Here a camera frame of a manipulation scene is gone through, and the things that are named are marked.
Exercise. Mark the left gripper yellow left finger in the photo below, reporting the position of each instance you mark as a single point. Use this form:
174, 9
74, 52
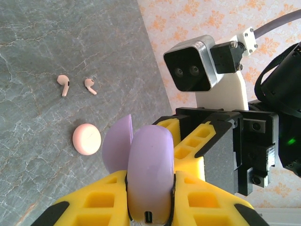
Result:
98, 188

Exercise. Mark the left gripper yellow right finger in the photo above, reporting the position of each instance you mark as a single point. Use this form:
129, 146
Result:
225, 207

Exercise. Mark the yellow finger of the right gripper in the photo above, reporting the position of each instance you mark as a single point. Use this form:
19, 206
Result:
172, 124
188, 146

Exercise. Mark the purple earbud charging case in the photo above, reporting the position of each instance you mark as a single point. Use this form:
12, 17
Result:
150, 160

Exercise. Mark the pink earbud charging case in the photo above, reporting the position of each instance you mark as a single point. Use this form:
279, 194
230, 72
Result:
87, 139

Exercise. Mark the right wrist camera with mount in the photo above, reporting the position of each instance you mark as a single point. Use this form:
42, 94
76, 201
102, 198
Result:
188, 70

